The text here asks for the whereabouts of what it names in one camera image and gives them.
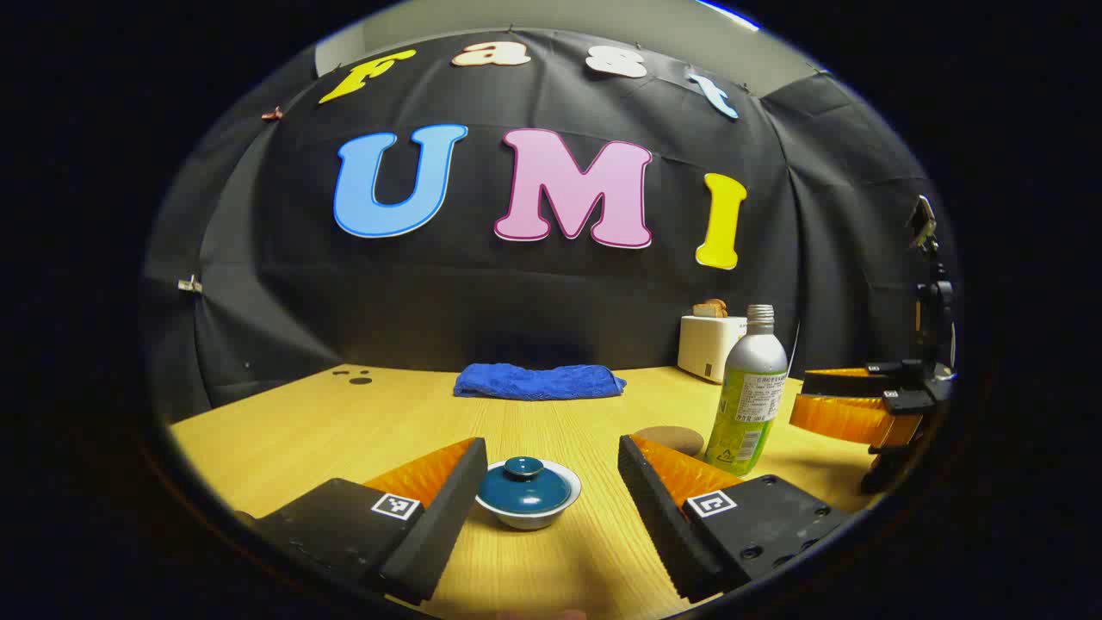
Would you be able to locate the brown round coaster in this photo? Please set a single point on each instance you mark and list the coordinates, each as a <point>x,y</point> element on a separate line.
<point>667,437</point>

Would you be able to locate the silver cloth clip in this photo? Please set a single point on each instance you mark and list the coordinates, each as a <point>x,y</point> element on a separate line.
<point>189,284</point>

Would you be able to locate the toasted bread slice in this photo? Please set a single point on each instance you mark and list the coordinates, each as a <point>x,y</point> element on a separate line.
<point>720,306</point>
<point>702,310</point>

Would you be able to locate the silver green water bottle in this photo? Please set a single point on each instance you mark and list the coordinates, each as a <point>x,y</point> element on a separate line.
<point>758,370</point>

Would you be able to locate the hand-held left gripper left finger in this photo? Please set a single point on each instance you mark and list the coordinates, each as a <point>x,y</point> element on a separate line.
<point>448,517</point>

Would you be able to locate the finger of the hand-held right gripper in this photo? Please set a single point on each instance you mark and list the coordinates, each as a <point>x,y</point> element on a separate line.
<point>844,418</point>
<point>844,374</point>

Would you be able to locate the white toaster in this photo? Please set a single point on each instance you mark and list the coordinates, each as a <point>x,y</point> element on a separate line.
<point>702,349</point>

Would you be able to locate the teal teacup lid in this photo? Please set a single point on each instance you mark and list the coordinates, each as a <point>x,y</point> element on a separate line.
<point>521,491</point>

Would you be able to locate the black backdrop cloth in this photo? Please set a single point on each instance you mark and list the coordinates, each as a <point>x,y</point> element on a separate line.
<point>516,301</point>

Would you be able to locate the white teacup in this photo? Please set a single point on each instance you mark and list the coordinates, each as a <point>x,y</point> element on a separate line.
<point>527,521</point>

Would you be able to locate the blue towel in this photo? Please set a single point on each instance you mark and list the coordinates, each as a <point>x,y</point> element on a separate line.
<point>538,381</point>

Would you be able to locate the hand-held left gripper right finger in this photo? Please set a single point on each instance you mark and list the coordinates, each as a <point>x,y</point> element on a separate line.
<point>659,517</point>

